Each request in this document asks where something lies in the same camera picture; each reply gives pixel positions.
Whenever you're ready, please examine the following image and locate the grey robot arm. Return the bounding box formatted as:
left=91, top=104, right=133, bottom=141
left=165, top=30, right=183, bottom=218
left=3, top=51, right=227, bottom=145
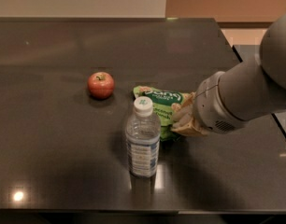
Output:
left=171, top=14, right=286, bottom=136

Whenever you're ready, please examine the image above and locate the green rice chip bag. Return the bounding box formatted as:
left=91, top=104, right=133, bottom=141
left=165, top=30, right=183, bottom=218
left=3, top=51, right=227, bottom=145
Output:
left=133, top=86, right=189, bottom=142

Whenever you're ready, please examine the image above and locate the clear plastic water bottle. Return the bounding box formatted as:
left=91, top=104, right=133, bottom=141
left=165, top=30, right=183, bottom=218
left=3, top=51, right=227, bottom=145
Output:
left=125, top=96, right=161, bottom=177

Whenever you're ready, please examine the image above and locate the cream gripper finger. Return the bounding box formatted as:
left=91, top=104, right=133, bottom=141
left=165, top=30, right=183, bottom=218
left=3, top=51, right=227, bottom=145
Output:
left=171, top=92, right=195, bottom=112
left=171, top=113, right=208, bottom=136

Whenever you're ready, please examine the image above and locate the red apple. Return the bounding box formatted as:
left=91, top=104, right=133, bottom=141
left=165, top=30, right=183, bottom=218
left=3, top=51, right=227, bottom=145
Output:
left=87, top=72, right=115, bottom=100

